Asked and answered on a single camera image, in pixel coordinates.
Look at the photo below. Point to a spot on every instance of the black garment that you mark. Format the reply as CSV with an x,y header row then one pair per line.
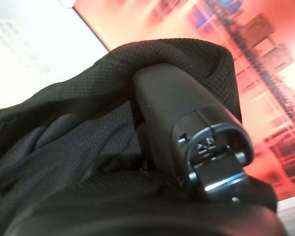
x,y
76,147

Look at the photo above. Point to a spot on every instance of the black baseboard strip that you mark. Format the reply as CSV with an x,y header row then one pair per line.
x,y
92,26

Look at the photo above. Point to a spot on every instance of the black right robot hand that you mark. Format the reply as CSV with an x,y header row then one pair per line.
x,y
177,103

